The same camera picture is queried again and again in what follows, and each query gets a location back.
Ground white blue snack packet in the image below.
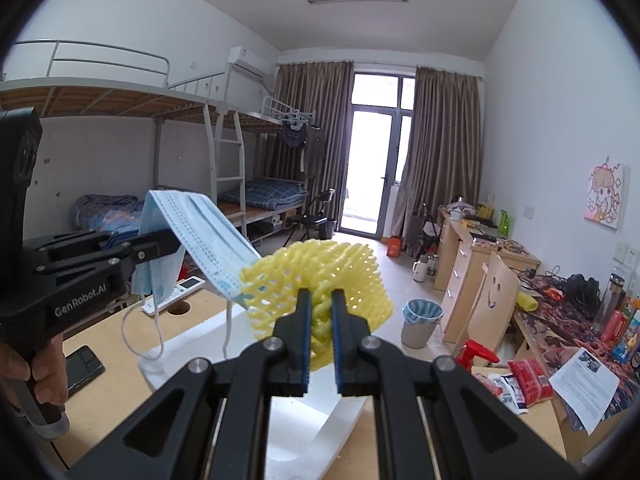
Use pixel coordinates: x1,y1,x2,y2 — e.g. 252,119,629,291
487,372,529,414

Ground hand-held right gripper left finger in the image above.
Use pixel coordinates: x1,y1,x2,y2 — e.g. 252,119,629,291
65,287,313,480

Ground yellow foam fruit net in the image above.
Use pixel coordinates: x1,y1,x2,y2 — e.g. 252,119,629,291
239,239,394,374

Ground metal bunk bed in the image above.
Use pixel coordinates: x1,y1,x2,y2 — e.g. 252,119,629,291
220,94,323,243
0,40,246,271

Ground brown curtain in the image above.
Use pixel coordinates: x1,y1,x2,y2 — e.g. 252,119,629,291
402,66,484,261
260,61,355,241

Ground grey trash bin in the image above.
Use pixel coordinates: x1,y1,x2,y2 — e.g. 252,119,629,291
400,298,445,350

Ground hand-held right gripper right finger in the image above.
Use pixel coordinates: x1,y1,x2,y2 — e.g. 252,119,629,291
331,287,581,480

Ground cardboard with smiley face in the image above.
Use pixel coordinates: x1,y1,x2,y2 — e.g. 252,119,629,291
442,250,522,345

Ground black headphones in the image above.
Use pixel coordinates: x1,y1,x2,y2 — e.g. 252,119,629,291
564,273,601,306

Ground black folding chair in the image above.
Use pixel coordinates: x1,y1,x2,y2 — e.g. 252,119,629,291
283,188,336,247

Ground red spray bottle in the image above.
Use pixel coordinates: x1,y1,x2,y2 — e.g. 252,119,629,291
453,339,501,374

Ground white air conditioner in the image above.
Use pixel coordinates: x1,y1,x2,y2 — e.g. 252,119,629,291
227,46,269,80

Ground blue quilt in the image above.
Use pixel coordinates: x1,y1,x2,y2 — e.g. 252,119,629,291
75,193,151,235

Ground hanging dark clothes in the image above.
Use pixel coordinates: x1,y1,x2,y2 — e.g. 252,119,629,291
278,119,327,196

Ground glass balcony door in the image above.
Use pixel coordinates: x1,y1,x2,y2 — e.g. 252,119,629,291
339,72,417,239

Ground black phone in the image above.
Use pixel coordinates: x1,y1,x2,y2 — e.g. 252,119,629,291
65,345,106,399

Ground wooden drawer desk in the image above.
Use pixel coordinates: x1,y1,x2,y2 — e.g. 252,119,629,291
433,207,542,344

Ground blue face mask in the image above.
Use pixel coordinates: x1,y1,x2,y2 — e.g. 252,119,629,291
122,189,262,361

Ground white remote control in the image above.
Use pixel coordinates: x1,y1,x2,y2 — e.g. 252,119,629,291
140,276,207,317

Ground red snack packet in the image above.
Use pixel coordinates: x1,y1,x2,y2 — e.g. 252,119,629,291
507,358,554,406

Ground blue checked bedding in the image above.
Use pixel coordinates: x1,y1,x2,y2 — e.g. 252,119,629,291
220,177,309,211

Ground cartoon wall poster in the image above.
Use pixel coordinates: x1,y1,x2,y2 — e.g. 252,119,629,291
583,157,627,230

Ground printed paper sheet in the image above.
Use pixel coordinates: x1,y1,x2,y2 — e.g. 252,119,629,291
548,347,621,436

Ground black bag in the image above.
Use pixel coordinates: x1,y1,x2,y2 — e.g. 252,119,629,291
410,203,442,257

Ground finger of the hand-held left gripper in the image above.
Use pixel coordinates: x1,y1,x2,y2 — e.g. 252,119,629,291
34,242,162,287
22,229,182,262

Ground person's left hand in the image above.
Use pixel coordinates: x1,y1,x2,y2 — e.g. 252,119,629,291
0,334,68,409

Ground white foam box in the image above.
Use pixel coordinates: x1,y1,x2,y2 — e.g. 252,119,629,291
137,300,372,480

